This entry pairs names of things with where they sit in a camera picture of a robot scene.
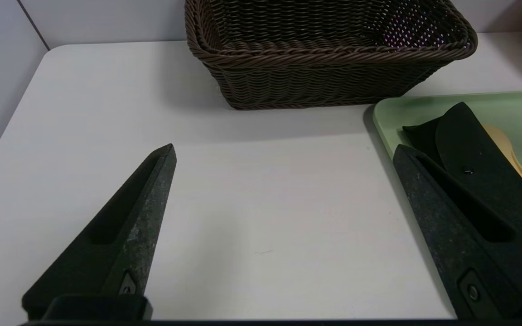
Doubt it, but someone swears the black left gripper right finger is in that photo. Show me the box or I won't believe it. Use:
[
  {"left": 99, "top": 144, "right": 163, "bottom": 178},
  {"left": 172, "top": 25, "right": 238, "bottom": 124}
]
[{"left": 392, "top": 145, "right": 522, "bottom": 321}]

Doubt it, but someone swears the dark brown wicker basket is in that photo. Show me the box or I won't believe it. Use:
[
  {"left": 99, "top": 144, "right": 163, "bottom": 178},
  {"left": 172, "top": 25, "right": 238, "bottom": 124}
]
[{"left": 184, "top": 0, "right": 478, "bottom": 110}]

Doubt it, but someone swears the wooden spoon with blue handle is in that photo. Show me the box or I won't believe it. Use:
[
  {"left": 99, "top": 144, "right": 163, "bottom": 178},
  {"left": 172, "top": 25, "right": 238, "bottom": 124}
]
[{"left": 482, "top": 125, "right": 522, "bottom": 211}]

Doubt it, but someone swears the light green plastic tray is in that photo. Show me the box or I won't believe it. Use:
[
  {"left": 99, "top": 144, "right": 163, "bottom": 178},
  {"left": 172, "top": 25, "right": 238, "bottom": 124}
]
[{"left": 372, "top": 90, "right": 522, "bottom": 204}]

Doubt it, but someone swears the black glasses case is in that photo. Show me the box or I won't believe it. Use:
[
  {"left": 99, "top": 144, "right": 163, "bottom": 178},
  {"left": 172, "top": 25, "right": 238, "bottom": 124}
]
[{"left": 402, "top": 102, "right": 522, "bottom": 247}]

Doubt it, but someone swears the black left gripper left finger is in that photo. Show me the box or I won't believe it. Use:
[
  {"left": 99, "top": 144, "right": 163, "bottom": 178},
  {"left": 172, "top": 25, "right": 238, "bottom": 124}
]
[{"left": 21, "top": 144, "right": 177, "bottom": 321}]

